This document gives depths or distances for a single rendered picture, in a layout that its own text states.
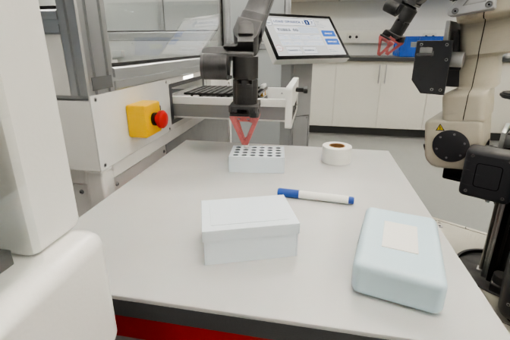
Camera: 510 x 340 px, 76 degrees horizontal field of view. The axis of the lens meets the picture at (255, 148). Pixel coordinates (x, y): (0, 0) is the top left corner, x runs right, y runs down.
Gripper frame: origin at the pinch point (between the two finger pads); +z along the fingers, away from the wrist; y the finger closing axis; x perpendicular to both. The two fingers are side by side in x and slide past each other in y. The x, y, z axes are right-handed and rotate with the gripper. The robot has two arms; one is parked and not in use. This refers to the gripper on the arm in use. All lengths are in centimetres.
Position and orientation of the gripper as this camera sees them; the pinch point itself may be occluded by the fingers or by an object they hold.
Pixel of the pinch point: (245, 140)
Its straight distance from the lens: 77.9
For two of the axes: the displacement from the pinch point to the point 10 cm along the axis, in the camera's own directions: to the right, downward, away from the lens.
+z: -0.1, 9.5, 3.0
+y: -0.7, 3.0, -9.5
